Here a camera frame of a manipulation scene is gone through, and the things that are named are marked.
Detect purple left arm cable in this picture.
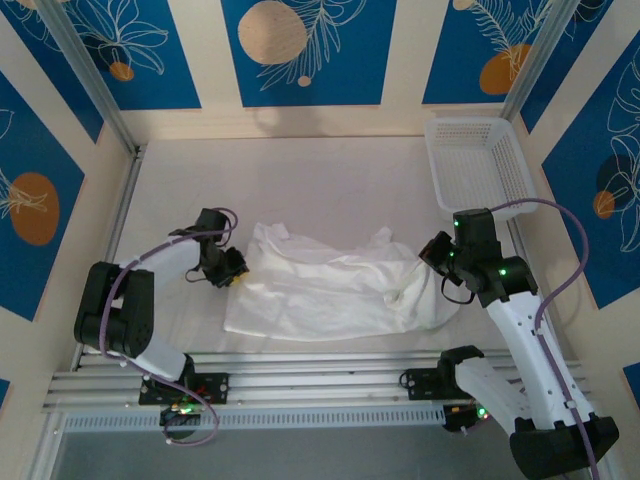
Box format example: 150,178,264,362
99,207,239,448

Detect aluminium side rail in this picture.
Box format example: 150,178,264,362
27,144,146,480
507,217,621,480

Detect white plastic mesh basket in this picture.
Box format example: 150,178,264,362
423,117,541,224

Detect grey slotted cable duct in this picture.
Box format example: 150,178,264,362
62,405,451,434

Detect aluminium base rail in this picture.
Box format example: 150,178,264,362
42,349,591,416

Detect white t-shirt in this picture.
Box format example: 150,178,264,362
222,221,464,343

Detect aluminium frame post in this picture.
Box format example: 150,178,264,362
501,0,581,121
37,0,142,157

